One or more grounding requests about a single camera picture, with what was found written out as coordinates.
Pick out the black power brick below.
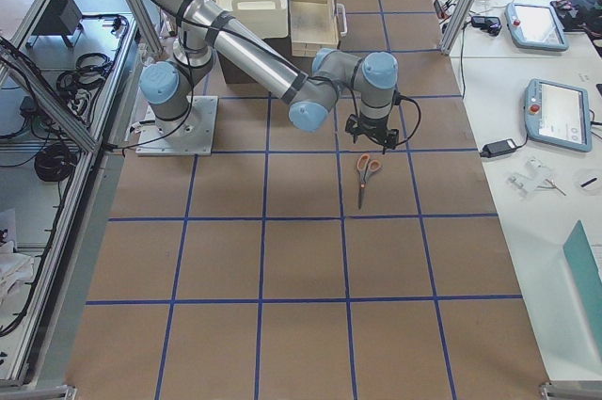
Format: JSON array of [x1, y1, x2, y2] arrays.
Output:
[[480, 138, 518, 158]]

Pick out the wooden drawer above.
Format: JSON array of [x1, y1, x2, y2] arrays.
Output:
[[289, 0, 340, 57]]

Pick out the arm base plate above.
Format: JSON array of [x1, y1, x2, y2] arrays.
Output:
[[135, 95, 218, 156]]

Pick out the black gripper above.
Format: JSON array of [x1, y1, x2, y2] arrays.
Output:
[[345, 113, 399, 154]]

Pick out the orange grey scissors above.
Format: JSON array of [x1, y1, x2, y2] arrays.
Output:
[[356, 153, 382, 209]]

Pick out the far teach pendant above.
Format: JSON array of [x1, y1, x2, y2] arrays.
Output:
[[505, 3, 569, 52]]

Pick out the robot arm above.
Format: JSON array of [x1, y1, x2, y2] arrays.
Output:
[[153, 0, 400, 150]]

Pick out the teal folder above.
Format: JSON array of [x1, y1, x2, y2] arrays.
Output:
[[563, 220, 601, 303]]

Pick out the teach pendant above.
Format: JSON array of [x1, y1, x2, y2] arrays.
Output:
[[505, 3, 569, 52], [524, 79, 592, 152]]

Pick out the near teach pendant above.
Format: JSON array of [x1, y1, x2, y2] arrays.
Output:
[[524, 79, 592, 152]]

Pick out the black box under frame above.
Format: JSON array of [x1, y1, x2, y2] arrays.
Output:
[[25, 0, 83, 48]]

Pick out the white drawer handle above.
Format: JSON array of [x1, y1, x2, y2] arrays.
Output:
[[335, 3, 348, 38]]

